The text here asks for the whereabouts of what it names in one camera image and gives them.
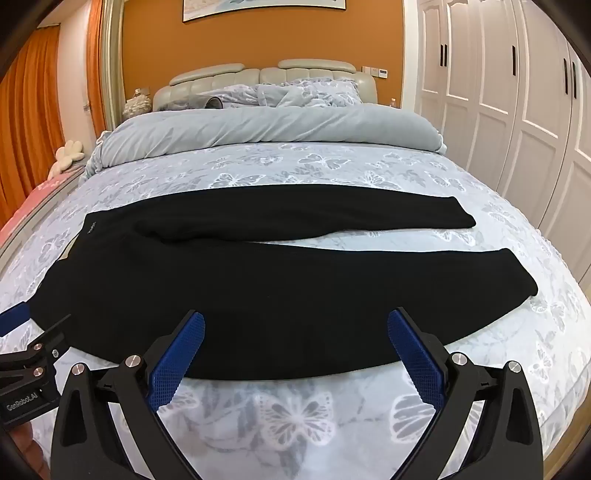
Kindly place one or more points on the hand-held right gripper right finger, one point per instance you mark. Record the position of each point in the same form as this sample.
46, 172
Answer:
415, 357

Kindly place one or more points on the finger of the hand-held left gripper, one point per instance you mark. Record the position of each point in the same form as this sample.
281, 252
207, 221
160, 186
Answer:
48, 339
14, 319

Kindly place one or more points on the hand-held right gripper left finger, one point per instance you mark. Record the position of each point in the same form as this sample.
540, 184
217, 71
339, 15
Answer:
178, 357

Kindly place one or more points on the black pants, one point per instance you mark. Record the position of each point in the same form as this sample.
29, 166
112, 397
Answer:
277, 300

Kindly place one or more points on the pink cloth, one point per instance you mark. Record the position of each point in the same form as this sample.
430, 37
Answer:
37, 203

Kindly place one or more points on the white flower plush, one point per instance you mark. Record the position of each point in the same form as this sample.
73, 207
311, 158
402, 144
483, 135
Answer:
70, 154

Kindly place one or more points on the orange curtain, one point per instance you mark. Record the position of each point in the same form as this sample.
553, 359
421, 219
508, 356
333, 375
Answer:
37, 115
96, 55

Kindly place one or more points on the bed with butterfly sheet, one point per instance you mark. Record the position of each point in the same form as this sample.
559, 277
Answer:
323, 166

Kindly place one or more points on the white plush toy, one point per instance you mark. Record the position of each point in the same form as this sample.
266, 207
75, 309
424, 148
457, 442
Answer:
137, 102

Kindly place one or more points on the grey duvet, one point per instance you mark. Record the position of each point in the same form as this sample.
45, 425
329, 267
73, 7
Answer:
277, 124

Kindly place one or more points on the butterfly print pillow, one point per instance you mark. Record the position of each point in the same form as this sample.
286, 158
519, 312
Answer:
323, 90
238, 94

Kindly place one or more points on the white wardrobe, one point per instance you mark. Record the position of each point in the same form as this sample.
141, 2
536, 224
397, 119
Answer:
508, 92

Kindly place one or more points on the beige padded headboard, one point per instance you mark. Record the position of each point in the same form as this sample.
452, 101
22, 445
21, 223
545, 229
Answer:
231, 76

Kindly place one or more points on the framed wall picture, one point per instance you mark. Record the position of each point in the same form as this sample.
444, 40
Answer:
258, 9

